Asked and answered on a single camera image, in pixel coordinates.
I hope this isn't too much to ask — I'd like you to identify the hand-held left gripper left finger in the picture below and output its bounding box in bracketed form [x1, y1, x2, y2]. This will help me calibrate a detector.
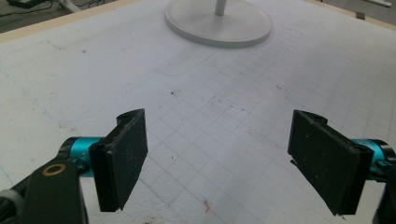
[88, 107, 149, 214]

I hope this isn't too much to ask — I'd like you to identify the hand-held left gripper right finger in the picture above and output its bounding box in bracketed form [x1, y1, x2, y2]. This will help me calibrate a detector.
[287, 108, 375, 217]

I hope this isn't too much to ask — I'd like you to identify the white utensil stand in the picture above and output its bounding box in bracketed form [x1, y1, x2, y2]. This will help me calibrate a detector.
[163, 0, 274, 49]

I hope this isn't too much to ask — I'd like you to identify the white grid mat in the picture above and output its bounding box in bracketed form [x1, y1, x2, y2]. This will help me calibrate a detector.
[0, 0, 396, 224]

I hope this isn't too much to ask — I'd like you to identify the white stand leg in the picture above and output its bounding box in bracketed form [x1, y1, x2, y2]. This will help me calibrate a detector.
[56, 0, 82, 14]

